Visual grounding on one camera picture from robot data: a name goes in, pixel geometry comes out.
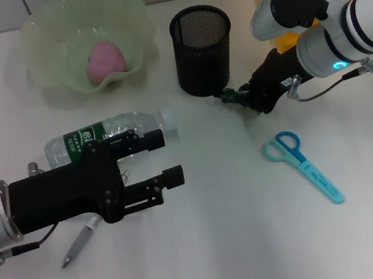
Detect black mesh pen holder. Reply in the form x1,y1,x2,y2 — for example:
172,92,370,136
165,0,243,102

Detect right wrist cable with connector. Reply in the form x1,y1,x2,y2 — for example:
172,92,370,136
284,56,373,105

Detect translucent green fruit bowl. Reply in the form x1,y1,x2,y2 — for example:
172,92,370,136
15,0,167,109

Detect clear water bottle green label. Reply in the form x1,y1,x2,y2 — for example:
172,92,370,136
40,104,182,171

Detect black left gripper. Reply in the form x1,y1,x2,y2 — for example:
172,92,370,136
0,124,178,241

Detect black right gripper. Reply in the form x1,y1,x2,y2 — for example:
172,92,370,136
233,44,311,119

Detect silver ballpoint pen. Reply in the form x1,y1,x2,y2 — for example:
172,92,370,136
47,169,144,269

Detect pink toy peach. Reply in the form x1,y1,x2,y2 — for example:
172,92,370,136
81,38,130,87

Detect green plastic wrapper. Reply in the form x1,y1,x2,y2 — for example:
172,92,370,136
213,83,257,114

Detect left wrist cable with connector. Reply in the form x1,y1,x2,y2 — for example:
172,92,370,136
0,158,64,266

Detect blue scissors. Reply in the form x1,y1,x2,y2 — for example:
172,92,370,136
261,123,347,215

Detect wrist cable with connector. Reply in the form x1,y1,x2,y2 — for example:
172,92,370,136
0,158,64,266
284,56,373,105

